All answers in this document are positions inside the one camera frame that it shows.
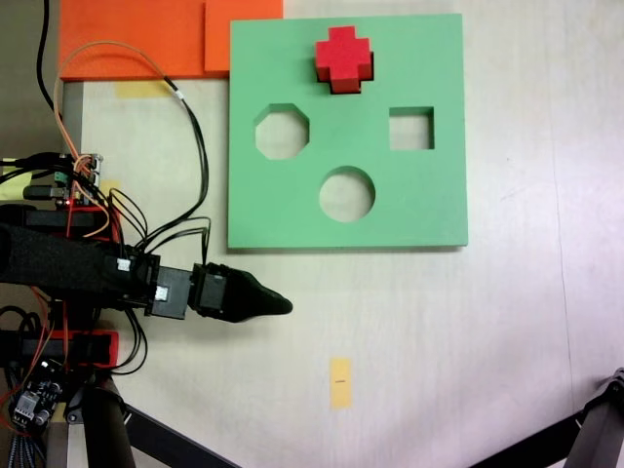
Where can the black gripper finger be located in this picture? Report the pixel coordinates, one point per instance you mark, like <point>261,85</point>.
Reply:
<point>253,311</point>
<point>253,287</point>

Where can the red cross columnar block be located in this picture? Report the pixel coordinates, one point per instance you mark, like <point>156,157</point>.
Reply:
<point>341,53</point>

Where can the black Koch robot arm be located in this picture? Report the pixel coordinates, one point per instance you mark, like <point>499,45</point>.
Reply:
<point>58,263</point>

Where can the green shape hole board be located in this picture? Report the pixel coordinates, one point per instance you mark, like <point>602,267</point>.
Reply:
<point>351,146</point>

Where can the orange foam block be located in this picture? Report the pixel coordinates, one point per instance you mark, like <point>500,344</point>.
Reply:
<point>131,39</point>

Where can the yellow tape strip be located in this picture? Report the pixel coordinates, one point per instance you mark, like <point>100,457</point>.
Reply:
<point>341,385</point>
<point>109,186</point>
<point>139,89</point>

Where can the circuit board with connectors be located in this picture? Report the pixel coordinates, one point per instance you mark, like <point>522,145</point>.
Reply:
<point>80,178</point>

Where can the small black circuit board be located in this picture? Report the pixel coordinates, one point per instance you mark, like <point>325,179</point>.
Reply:
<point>36,395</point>

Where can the yellow sticky note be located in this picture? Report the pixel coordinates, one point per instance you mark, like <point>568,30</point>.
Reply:
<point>12,183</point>

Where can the grey tripod leg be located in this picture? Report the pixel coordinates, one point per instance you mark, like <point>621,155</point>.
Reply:
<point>602,419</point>

